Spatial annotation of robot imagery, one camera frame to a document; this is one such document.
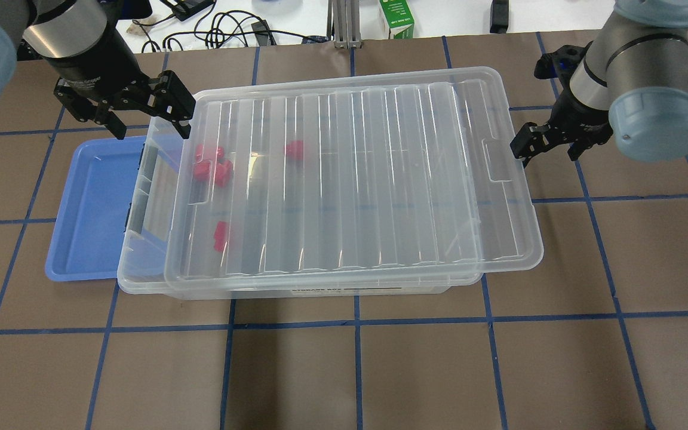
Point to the black power adapter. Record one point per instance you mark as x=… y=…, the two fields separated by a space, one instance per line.
x=184 y=10

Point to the black gripper, tray side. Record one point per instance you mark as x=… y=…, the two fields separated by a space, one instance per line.
x=94 y=67

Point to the clear plastic box lid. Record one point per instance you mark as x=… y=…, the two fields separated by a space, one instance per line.
x=468 y=104

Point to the red block under lid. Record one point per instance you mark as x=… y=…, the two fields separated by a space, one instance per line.
x=294 y=150

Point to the blue plastic tray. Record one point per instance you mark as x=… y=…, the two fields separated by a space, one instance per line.
x=90 y=226

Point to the red block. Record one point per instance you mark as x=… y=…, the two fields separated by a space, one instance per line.
x=294 y=150
x=202 y=171
x=221 y=236
x=206 y=153
x=223 y=172

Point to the aluminium frame post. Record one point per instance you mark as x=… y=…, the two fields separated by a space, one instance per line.
x=343 y=26

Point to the red block in box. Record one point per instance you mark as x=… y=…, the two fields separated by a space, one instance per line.
x=223 y=172
x=202 y=171
x=206 y=153

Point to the green white carton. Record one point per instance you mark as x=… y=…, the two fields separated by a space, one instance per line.
x=397 y=19

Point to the clear plastic storage box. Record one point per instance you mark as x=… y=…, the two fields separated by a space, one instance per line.
x=153 y=239

